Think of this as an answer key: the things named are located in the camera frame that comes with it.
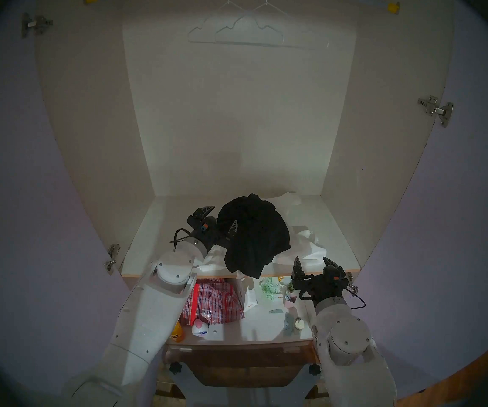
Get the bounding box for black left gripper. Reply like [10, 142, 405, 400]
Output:
[187, 206, 241, 245]

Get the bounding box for purple wardrobe door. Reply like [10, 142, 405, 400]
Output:
[316, 0, 488, 400]
[0, 0, 164, 407]

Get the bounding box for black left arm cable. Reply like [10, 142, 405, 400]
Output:
[170, 228, 194, 245]

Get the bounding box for red plaid woven bag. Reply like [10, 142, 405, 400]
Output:
[182, 279, 244, 326]

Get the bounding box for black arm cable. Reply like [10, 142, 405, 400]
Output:
[170, 228, 194, 245]
[346, 283, 366, 310]

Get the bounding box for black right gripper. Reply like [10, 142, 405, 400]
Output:
[291, 256, 352, 303]

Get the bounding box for brown wooden drawer front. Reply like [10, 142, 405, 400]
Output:
[166, 343, 321, 387]

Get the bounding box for green patterned package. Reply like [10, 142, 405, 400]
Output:
[259, 277, 285, 301]

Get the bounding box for black top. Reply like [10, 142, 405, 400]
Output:
[218, 193, 291, 279]

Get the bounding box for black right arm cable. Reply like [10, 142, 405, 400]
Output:
[346, 283, 366, 310]

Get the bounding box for small white paper bag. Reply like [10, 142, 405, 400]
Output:
[242, 281, 258, 313]

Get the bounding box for white wire clothes hanger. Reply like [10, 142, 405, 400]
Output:
[215, 0, 330, 51]
[187, 0, 287, 45]

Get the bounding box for white bottle pink cap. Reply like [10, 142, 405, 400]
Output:
[191, 317, 210, 338]

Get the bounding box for large white top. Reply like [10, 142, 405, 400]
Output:
[193, 192, 304, 280]

